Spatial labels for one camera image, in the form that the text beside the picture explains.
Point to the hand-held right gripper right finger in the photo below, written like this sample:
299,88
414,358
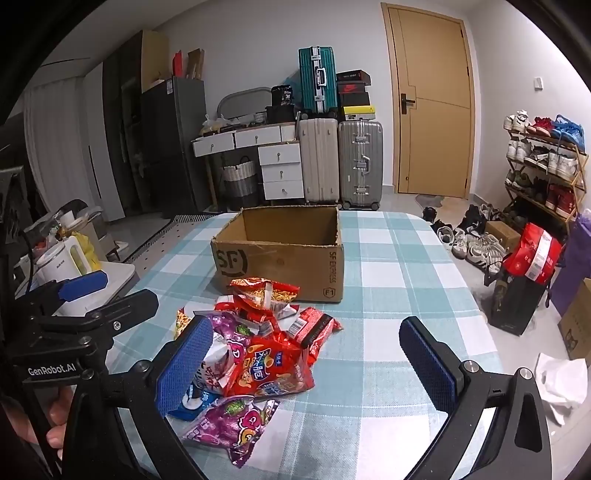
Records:
429,369

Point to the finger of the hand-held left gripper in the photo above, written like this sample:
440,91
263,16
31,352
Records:
85,282
129,307

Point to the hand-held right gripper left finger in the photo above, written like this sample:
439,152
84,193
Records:
184,369

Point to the blue cookie packet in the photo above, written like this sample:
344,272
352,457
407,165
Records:
198,404

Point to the yellow snack packet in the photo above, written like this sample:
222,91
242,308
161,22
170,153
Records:
181,325

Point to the purple snack packet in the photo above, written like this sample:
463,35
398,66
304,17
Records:
231,429
226,330

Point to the red orange chip packet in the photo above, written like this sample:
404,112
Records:
263,369

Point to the orange noodle snack packet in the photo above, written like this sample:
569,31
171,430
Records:
277,295

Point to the red snack packet dark strip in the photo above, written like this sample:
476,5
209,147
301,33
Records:
314,325

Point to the brown cardboard box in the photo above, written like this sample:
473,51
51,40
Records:
277,267

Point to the person's left forearm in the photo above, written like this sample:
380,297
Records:
18,457

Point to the person's left hand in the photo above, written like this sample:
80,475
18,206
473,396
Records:
57,410

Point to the yellow cloth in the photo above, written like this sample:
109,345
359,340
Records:
87,254

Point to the white kettle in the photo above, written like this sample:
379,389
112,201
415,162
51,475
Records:
60,263

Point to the white side table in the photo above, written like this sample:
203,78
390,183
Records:
117,277

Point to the patterned rug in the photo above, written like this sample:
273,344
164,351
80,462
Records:
189,219

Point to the black bag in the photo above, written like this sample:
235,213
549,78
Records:
512,300

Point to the white plastic bag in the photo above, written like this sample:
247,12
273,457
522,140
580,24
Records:
561,383

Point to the sneakers pile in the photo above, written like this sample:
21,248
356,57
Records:
475,244

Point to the white curtain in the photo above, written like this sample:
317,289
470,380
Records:
55,138

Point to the red paper bag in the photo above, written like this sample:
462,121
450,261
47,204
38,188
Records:
526,254

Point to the small cardboard box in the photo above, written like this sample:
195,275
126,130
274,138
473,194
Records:
501,233

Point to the printed cardboard box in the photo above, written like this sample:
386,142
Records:
579,323

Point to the dark grey fridge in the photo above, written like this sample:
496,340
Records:
171,138

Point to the grey door mat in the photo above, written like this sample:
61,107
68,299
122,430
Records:
429,201

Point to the grey white laundry basket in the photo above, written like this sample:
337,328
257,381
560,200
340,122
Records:
240,180

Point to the tall black cabinet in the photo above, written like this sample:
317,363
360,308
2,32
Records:
120,115

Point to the purple bag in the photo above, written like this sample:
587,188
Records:
577,258

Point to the small pale plastic bag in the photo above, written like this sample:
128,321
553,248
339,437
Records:
216,123

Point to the white dresser with drawers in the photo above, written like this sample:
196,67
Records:
281,154

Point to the silver suitcase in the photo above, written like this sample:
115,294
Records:
360,152

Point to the wooden door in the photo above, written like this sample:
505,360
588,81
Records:
434,138

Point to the flat cardboard sheet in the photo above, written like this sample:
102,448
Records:
154,60

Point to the wooden shoe rack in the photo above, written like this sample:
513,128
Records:
572,184

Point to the grey oval mirror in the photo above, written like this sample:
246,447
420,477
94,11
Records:
244,99

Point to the beige suitcase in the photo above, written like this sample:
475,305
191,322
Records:
318,157

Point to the shoe rack with shoes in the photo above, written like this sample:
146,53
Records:
561,164

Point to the brown paper bag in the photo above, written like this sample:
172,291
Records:
196,64

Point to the black basket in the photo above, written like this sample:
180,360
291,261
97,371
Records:
280,114

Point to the black labelled box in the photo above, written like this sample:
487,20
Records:
282,96

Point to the yellow black box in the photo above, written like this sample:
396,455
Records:
358,113

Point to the blue mesh bag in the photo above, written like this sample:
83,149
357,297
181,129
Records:
568,131

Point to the plain black shoe box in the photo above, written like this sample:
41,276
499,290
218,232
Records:
354,100

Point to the red shoe box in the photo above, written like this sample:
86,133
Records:
353,87

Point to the teal suitcase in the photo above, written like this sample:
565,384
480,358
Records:
311,78

